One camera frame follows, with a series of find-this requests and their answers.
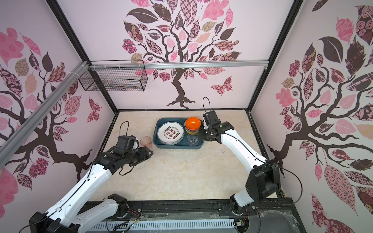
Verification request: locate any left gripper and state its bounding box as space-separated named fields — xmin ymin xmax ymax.
xmin=124 ymin=146 xmax=153 ymax=167

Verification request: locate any blue bowl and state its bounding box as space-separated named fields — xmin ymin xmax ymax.
xmin=185 ymin=127 xmax=199 ymax=131

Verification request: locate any clear cup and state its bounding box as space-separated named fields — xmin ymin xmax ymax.
xmin=187 ymin=134 xmax=199 ymax=147

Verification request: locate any orange bowl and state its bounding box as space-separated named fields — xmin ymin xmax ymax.
xmin=185 ymin=117 xmax=201 ymax=129

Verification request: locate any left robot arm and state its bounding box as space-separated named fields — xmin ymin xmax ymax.
xmin=28 ymin=147 xmax=153 ymax=233

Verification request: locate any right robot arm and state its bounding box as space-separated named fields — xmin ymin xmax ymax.
xmin=198 ymin=120 xmax=280 ymax=214

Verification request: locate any teal plastic bin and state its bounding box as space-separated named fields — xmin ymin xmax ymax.
xmin=153 ymin=118 xmax=204 ymax=150

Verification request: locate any pink plastic cup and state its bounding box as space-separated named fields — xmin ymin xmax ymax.
xmin=140 ymin=136 xmax=153 ymax=149

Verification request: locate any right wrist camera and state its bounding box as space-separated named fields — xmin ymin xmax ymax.
xmin=203 ymin=111 xmax=221 ymax=127

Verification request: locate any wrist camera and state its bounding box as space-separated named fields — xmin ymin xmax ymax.
xmin=114 ymin=136 xmax=139 ymax=156
xmin=203 ymin=111 xmax=221 ymax=127

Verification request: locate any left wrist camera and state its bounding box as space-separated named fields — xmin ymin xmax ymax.
xmin=114 ymin=136 xmax=139 ymax=156

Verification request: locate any white slotted cable duct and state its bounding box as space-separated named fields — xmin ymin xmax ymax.
xmin=87 ymin=219 xmax=237 ymax=233

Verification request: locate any black wire basket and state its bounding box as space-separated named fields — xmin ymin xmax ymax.
xmin=79 ymin=60 xmax=148 ymax=92

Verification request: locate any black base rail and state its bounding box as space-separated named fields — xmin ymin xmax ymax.
xmin=87 ymin=197 xmax=307 ymax=233

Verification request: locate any aluminium rail left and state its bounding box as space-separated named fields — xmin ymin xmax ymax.
xmin=1 ymin=61 xmax=89 ymax=168

